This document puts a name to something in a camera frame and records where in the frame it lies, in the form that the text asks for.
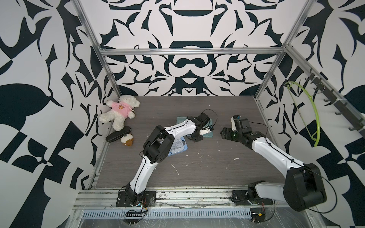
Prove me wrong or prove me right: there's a teal transparent ruler set case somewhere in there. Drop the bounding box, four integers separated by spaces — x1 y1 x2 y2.
176 116 213 138

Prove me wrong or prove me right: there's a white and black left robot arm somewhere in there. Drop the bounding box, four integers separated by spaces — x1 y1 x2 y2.
125 112 213 202

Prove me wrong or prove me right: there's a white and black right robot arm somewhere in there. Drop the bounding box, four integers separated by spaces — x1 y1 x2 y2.
221 115 327 211

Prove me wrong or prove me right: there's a blue ruler set case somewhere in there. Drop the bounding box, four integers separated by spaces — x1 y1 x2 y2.
168 137 188 157

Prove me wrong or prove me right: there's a small brown white plush toy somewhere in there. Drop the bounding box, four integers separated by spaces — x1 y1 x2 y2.
121 134 134 146

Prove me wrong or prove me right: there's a white teddy bear pink shirt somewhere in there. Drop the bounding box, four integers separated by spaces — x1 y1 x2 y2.
98 95 140 132

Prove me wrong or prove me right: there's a black glasses case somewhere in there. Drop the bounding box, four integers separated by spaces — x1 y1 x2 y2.
106 126 131 143

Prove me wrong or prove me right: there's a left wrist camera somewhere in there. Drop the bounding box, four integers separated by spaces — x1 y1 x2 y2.
200 128 213 138

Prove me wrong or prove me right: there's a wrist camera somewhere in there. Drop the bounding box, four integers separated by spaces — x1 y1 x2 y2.
231 115 241 131
200 128 213 138

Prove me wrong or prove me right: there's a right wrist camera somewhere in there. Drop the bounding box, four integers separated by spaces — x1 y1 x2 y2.
231 115 241 131

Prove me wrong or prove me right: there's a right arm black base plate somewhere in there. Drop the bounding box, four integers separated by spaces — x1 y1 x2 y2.
230 189 274 206

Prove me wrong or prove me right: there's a green hanging hoop cable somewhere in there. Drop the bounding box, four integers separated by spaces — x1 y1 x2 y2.
286 81 321 148

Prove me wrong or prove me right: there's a yellow black connector with cables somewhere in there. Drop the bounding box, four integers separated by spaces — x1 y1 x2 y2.
251 210 266 223

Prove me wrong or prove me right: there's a black wall hook rail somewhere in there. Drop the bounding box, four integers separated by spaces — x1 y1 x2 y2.
306 68 365 138

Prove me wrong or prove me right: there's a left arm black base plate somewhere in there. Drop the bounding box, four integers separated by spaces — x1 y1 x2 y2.
116 191 157 208

